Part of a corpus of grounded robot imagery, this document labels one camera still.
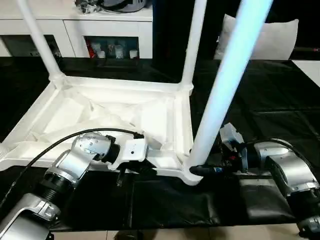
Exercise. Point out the white plastic table leg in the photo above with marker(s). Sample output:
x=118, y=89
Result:
x=42, y=42
x=4, y=152
x=225, y=75
x=193, y=42

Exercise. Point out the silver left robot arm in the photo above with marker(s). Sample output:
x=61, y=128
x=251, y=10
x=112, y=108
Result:
x=75, y=157

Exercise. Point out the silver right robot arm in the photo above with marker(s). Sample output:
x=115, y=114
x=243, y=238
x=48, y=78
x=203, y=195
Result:
x=287, y=162

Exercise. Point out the black padded mat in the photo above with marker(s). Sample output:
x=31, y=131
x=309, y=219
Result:
x=275, y=100

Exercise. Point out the white flat board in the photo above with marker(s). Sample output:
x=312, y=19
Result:
x=307, y=72

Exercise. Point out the small red item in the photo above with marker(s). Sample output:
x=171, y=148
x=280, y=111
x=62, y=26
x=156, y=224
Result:
x=91, y=51

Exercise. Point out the grey pillow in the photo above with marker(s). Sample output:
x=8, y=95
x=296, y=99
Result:
x=275, y=40

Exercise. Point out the black cabinet with yellow label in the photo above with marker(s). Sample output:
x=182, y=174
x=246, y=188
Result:
x=172, y=30

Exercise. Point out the white cabinet with glass doors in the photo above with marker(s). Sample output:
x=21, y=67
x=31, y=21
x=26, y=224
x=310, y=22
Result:
x=62, y=27

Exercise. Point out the dark round object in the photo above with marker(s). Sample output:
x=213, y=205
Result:
x=125, y=5

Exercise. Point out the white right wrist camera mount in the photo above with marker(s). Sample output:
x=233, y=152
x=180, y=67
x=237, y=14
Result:
x=232, y=135

